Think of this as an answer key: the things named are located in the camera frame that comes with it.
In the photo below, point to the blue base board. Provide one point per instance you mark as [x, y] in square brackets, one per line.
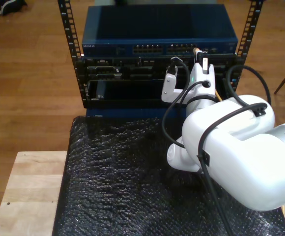
[132, 113]

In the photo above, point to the black rack server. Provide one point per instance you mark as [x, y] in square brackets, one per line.
[122, 69]

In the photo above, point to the black bubble wrap mat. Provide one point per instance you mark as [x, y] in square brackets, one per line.
[113, 196]

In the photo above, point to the blue network switch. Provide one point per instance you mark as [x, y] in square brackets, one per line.
[157, 24]

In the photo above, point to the black perforated rack post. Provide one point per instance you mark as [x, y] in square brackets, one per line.
[252, 29]
[67, 29]

